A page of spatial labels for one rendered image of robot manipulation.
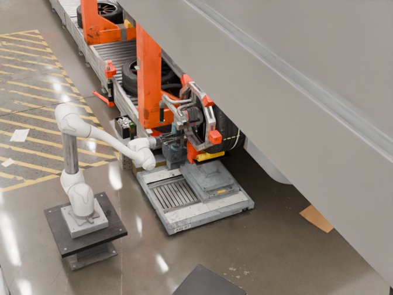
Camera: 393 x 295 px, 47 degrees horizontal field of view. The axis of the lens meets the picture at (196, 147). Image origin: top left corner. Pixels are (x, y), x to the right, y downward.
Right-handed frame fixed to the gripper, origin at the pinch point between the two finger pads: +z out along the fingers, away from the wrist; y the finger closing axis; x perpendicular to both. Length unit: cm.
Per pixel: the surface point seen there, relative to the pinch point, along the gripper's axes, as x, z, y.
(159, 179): -75, 1, -38
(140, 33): 60, -7, -64
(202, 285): -49, -26, 100
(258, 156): -1, 46, 45
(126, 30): -17, 43, -252
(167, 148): -46, 10, -43
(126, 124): -26, -21, -67
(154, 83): 14, 4, -59
